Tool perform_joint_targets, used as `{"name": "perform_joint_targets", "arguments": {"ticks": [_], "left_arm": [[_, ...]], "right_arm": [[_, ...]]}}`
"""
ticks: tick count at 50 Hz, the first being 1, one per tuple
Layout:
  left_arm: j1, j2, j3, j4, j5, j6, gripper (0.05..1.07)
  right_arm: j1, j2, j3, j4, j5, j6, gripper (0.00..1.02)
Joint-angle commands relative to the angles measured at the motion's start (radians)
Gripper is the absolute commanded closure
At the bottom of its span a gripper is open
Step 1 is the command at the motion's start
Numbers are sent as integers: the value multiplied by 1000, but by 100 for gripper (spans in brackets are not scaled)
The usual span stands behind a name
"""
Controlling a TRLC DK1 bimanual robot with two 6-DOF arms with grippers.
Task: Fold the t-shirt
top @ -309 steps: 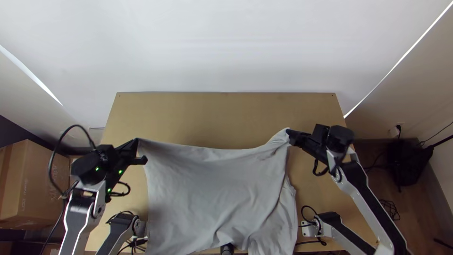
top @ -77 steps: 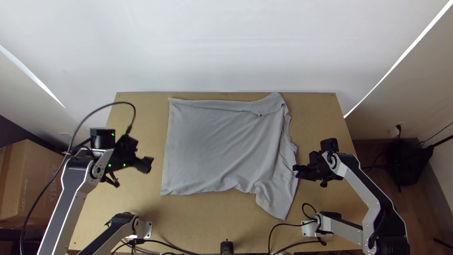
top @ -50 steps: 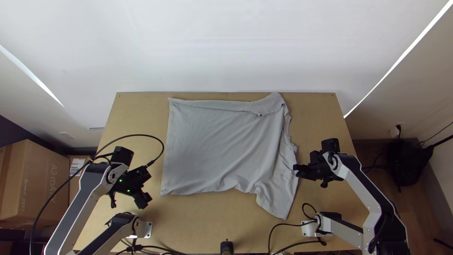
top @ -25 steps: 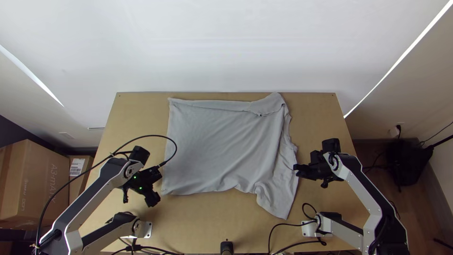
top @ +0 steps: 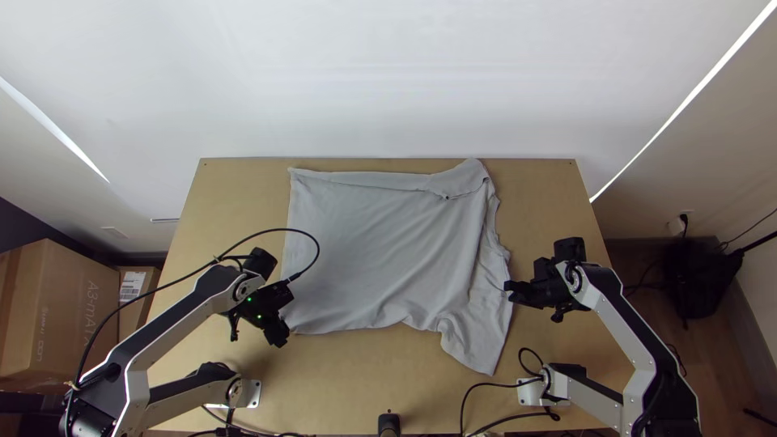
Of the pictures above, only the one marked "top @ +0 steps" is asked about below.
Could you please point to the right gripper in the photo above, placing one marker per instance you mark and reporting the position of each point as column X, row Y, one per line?
column 543, row 291

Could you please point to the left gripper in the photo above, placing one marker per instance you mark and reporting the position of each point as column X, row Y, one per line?
column 276, row 318

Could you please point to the grey t-shirt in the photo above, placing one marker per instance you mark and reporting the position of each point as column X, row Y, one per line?
column 388, row 255

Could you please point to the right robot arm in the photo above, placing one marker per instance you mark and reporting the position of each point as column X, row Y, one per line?
column 613, row 315

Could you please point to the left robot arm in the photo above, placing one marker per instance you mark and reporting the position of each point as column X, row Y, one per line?
column 182, row 300

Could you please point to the small labelled cardboard box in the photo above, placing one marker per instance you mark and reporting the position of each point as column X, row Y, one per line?
column 136, row 297

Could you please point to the black bag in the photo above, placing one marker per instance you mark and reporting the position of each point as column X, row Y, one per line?
column 698, row 279

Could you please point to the large cardboard box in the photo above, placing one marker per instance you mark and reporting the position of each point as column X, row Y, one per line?
column 48, row 309

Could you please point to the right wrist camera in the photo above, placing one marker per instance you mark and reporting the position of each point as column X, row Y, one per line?
column 544, row 267

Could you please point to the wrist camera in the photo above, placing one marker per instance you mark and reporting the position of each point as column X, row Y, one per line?
column 544, row 267
column 280, row 291

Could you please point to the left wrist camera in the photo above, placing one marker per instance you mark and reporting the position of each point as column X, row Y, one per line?
column 280, row 291

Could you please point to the white wall socket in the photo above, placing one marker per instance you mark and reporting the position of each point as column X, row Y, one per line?
column 677, row 226

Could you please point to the black camera pole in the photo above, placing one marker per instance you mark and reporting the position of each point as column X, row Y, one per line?
column 388, row 426

